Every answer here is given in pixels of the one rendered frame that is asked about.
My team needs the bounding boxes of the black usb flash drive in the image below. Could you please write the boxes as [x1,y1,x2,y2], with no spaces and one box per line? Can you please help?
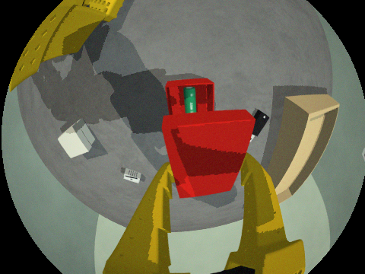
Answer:
[250,110,269,142]

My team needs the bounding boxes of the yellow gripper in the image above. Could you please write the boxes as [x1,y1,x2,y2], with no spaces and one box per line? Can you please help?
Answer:
[103,153,305,274]

